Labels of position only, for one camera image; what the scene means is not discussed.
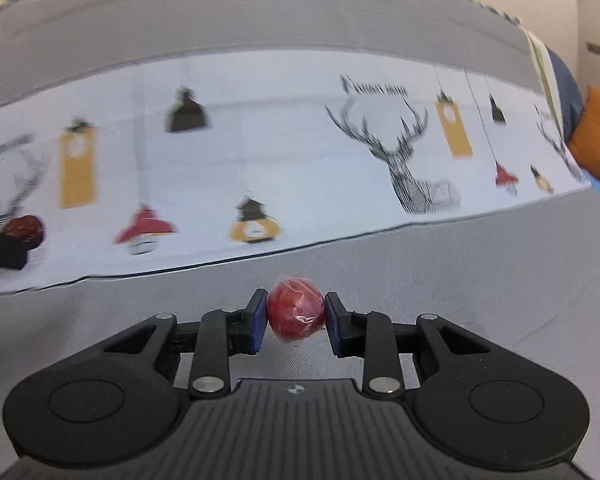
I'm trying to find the blue cushion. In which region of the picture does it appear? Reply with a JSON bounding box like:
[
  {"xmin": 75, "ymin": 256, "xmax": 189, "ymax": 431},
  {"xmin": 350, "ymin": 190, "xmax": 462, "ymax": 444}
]
[{"xmin": 544, "ymin": 45, "xmax": 589, "ymax": 137}]

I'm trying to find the printed blanket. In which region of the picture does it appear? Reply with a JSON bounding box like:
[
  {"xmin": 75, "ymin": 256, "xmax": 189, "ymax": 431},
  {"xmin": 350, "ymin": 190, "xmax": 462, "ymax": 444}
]
[{"xmin": 0, "ymin": 0, "xmax": 600, "ymax": 480}]

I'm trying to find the dark red date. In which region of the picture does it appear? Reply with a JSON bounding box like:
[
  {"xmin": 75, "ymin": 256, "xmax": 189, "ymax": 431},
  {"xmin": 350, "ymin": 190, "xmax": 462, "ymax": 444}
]
[{"xmin": 4, "ymin": 214, "xmax": 47, "ymax": 250}]

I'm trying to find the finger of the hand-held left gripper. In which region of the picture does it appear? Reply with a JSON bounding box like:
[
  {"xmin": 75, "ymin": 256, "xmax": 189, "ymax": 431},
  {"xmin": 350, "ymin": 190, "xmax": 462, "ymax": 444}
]
[{"xmin": 0, "ymin": 227, "xmax": 30, "ymax": 271}]

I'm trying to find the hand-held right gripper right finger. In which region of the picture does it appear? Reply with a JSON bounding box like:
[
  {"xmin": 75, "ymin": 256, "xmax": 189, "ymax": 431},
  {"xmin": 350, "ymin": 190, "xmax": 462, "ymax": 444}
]
[{"xmin": 324, "ymin": 291, "xmax": 501, "ymax": 400}]

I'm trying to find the red fruit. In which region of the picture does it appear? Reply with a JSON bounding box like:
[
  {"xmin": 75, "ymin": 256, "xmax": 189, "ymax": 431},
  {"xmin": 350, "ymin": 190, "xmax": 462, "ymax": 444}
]
[{"xmin": 266, "ymin": 275, "xmax": 327, "ymax": 345}]

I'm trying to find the orange pillow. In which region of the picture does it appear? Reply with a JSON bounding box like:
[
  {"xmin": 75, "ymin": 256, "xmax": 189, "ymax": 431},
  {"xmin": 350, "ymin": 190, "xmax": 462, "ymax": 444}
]
[{"xmin": 567, "ymin": 85, "xmax": 600, "ymax": 192}]

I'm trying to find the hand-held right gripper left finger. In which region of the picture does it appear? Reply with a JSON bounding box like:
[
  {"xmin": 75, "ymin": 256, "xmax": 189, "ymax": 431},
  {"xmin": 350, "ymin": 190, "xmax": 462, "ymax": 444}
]
[{"xmin": 102, "ymin": 288, "xmax": 269, "ymax": 399}]

